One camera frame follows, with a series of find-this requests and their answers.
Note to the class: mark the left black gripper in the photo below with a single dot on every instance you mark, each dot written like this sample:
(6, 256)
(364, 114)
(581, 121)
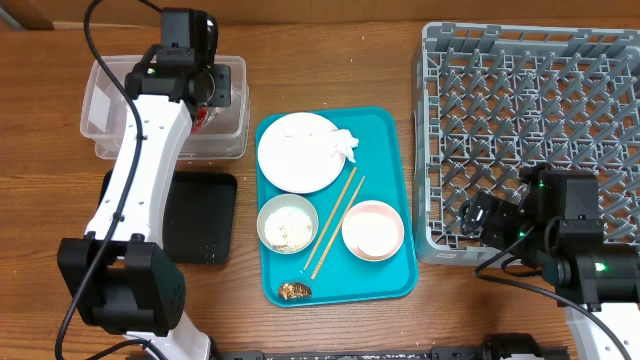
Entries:
(222, 96)

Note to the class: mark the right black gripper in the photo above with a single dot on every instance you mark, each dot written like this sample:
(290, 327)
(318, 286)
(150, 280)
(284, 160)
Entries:
(498, 215)

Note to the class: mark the red silver foil wrapper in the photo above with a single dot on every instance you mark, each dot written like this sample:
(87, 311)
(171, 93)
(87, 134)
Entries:
(203, 117)

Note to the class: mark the white tissue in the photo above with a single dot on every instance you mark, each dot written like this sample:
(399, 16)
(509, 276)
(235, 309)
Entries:
(342, 142)

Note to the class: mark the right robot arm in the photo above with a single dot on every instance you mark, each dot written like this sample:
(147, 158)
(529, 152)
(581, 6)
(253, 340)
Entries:
(552, 243)

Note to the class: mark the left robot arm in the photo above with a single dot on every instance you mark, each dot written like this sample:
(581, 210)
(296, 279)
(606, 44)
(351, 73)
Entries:
(119, 277)

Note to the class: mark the grey dishwasher rack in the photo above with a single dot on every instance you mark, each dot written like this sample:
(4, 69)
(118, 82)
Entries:
(490, 100)

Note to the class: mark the teal plastic tray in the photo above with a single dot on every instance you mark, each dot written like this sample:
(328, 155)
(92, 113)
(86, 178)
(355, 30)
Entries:
(344, 277)

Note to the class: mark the pink bowl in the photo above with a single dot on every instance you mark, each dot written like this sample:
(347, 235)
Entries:
(373, 231)

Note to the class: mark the large white plate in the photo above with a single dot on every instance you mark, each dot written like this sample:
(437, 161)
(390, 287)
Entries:
(297, 153)

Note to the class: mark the clear plastic bin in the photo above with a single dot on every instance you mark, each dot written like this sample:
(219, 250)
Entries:
(223, 136)

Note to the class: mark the black tray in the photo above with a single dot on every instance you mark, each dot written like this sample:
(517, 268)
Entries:
(200, 220)

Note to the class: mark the grey bowl with rice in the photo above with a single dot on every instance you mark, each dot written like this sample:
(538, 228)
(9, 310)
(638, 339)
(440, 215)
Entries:
(287, 224)

